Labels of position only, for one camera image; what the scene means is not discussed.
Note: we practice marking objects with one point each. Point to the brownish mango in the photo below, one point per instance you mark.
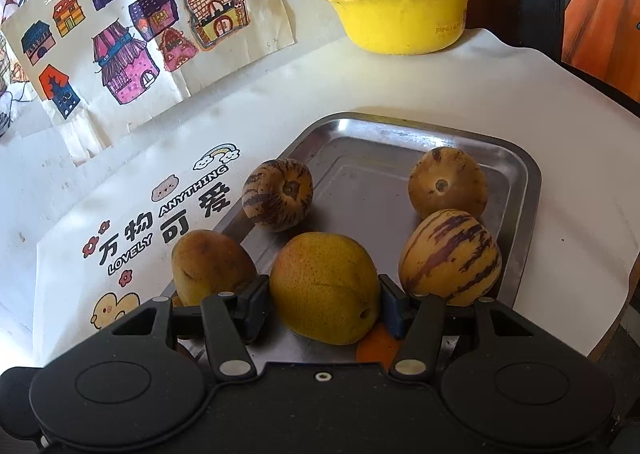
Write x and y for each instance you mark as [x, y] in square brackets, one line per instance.
[205, 262]

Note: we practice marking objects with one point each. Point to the white printed cloth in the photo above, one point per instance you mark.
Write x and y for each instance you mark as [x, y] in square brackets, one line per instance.
[562, 161]

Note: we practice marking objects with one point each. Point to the brown round melon in tray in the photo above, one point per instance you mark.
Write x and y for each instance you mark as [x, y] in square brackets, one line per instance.
[447, 178]

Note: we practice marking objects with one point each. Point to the yellow-red mango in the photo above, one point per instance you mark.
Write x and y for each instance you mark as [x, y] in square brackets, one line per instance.
[325, 287]

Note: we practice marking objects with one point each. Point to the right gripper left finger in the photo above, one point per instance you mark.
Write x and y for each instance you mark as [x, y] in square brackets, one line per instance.
[232, 321]

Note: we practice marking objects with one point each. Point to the metal tray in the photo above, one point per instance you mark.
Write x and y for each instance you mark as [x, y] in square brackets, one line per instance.
[361, 163]

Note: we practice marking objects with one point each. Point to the small orange kumquat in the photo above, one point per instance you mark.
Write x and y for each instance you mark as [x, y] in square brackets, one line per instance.
[378, 346]

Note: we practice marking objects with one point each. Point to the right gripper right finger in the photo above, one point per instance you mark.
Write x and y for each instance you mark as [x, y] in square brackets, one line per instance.
[417, 322]

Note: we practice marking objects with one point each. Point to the houses drawing paper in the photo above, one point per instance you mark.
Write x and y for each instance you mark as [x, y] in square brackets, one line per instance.
[103, 67]

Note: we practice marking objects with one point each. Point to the striped melon in tray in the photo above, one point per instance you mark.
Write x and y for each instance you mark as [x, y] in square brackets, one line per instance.
[278, 194]

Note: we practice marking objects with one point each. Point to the striped melon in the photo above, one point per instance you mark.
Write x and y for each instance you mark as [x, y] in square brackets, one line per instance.
[451, 255]
[278, 194]

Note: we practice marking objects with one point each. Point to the yellow plastic bowl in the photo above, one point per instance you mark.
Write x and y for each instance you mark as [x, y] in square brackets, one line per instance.
[402, 27]

